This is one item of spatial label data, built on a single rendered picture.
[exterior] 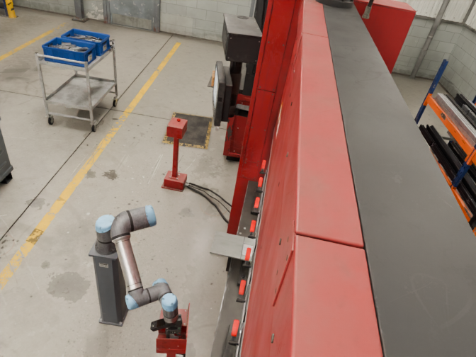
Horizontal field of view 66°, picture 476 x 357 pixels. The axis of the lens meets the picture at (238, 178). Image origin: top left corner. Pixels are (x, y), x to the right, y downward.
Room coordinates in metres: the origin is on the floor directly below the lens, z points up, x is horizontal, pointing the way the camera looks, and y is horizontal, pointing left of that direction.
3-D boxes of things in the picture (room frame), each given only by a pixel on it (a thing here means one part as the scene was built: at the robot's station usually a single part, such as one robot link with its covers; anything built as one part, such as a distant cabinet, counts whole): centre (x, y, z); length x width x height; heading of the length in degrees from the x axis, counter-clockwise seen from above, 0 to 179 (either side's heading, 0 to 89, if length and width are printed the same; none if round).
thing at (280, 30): (2.49, -0.42, 1.15); 0.85 x 0.25 x 2.30; 87
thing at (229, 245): (1.53, -0.05, 1.00); 0.26 x 0.18 x 0.01; 87
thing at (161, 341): (1.09, 0.20, 0.75); 0.20 x 0.16 x 0.18; 9
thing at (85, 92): (4.39, 2.26, 0.47); 0.90 x 0.66 x 0.95; 1
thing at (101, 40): (4.64, 2.25, 0.92); 0.50 x 0.36 x 0.18; 91
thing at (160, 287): (1.11, 0.29, 1.03); 0.11 x 0.11 x 0.08; 36
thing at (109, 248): (1.54, 0.75, 0.82); 0.15 x 0.15 x 0.10
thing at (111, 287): (1.54, 0.75, 0.39); 0.18 x 0.18 x 0.77; 1
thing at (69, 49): (4.22, 2.27, 0.92); 0.50 x 0.36 x 0.18; 91
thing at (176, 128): (3.22, 0.70, 0.41); 0.25 x 0.20 x 0.83; 87
